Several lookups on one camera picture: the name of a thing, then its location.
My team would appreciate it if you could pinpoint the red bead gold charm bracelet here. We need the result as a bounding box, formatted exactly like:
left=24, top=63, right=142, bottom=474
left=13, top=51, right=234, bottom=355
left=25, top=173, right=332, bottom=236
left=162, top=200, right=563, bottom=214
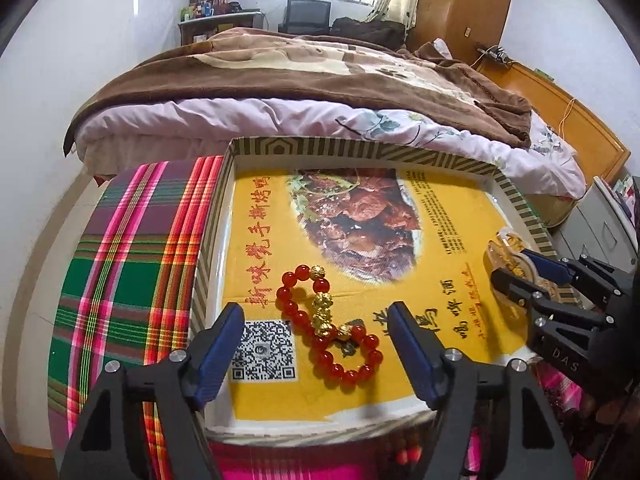
left=275, top=263, right=385, bottom=388

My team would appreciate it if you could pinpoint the grey drawer cabinet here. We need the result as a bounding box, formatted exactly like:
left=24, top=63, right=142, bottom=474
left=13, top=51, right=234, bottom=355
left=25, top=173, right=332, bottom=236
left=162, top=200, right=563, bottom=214
left=552, top=177, right=639, bottom=272

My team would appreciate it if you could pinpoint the bed with floral sheet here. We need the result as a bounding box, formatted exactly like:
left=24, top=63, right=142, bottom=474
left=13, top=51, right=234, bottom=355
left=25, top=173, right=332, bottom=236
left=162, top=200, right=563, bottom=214
left=75, top=99, right=587, bottom=200

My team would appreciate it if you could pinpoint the orange wooden headboard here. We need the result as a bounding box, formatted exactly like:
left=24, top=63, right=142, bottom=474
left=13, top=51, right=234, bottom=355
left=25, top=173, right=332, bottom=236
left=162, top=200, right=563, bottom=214
left=478, top=58, right=630, bottom=184

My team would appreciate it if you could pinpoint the plaid colourful tablecloth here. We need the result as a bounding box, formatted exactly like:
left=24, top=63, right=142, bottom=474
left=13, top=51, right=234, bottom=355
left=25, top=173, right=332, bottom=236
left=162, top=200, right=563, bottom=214
left=46, top=155, right=597, bottom=480

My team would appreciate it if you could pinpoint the striped cardboard tray box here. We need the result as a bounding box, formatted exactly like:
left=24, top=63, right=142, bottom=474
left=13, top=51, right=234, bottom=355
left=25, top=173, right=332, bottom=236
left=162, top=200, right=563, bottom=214
left=194, top=138, right=554, bottom=446

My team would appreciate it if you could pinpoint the dark clothes pile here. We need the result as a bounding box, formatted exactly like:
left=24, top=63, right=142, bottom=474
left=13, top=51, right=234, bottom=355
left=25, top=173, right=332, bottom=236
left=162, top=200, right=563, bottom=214
left=330, top=16, right=406, bottom=51

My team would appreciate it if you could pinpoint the wooden wardrobe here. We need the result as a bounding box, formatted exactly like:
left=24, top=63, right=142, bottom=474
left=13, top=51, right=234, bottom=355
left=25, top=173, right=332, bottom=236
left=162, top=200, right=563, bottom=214
left=407, top=0, right=511, bottom=65

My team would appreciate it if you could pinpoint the brown plush blanket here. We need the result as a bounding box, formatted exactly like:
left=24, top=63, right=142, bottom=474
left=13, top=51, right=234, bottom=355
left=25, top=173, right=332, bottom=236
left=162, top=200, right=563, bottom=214
left=63, top=27, right=532, bottom=153

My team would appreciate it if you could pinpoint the black office chair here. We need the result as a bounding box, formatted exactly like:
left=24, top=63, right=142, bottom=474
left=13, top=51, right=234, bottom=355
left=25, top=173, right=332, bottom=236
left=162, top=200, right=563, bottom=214
left=278, top=0, right=331, bottom=36

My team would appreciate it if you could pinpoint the desk with clutter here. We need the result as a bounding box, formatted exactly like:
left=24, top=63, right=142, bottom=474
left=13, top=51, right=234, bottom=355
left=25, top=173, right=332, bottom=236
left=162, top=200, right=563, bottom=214
left=178, top=10, right=265, bottom=46

